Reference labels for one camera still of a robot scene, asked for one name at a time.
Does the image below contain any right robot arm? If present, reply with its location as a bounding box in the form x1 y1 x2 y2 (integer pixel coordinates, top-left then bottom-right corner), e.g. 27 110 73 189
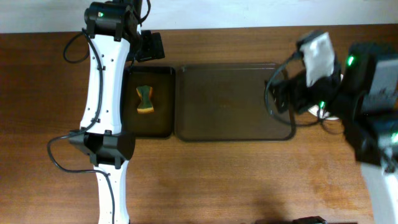
264 42 397 223

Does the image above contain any large brown serving tray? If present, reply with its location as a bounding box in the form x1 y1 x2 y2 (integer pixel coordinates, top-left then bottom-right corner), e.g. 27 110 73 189
174 63 296 142

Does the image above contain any black small rectangular tray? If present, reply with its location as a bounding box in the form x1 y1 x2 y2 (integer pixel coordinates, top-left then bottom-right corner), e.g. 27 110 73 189
121 66 175 139

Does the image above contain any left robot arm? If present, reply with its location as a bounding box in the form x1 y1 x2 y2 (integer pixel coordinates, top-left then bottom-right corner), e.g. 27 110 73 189
69 0 165 223

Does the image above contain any green and orange sponge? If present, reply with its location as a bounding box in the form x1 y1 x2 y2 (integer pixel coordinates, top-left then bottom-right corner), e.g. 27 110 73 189
136 85 154 114

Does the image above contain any white plate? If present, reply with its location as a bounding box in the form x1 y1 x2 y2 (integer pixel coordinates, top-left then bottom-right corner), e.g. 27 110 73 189
307 105 339 121

